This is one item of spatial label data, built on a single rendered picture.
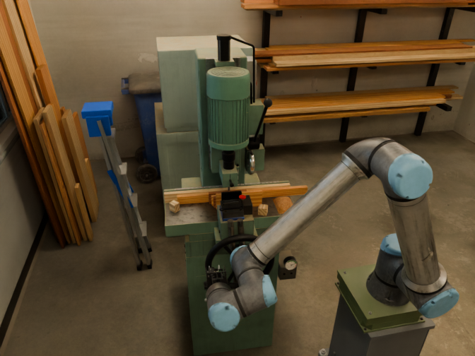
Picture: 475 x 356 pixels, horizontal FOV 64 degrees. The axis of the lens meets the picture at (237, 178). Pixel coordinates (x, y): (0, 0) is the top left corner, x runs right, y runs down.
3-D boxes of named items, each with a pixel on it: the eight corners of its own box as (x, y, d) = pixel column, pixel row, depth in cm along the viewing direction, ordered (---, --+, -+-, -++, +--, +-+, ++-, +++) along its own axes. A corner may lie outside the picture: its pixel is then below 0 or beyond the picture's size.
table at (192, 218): (165, 251, 158) (163, 239, 155) (165, 209, 184) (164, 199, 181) (305, 237, 167) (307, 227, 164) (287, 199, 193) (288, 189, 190)
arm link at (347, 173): (369, 118, 122) (220, 256, 133) (393, 133, 111) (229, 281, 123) (385, 139, 128) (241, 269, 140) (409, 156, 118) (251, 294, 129)
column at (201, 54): (202, 198, 200) (196, 58, 164) (199, 177, 219) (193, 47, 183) (244, 195, 204) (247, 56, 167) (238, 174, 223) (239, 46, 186)
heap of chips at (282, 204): (278, 214, 172) (278, 208, 170) (272, 198, 182) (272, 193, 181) (297, 212, 173) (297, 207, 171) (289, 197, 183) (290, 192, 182)
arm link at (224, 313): (247, 325, 115) (216, 340, 114) (240, 305, 127) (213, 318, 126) (235, 299, 113) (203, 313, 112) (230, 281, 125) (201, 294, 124)
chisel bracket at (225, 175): (222, 190, 173) (222, 174, 168) (219, 175, 185) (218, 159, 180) (238, 188, 174) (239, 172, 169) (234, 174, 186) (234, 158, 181)
